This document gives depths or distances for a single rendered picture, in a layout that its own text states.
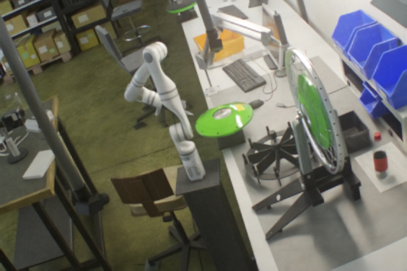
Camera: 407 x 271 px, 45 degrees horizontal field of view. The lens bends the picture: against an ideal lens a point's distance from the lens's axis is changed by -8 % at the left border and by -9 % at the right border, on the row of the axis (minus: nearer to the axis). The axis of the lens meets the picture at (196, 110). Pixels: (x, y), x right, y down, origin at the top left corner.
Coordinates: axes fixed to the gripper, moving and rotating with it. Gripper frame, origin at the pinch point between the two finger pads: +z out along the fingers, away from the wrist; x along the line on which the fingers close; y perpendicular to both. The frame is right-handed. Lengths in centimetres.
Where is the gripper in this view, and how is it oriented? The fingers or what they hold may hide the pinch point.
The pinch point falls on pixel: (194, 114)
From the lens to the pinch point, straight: 277.9
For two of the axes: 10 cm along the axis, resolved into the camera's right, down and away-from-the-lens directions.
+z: 9.5, 2.9, 0.9
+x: 0.7, -5.1, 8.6
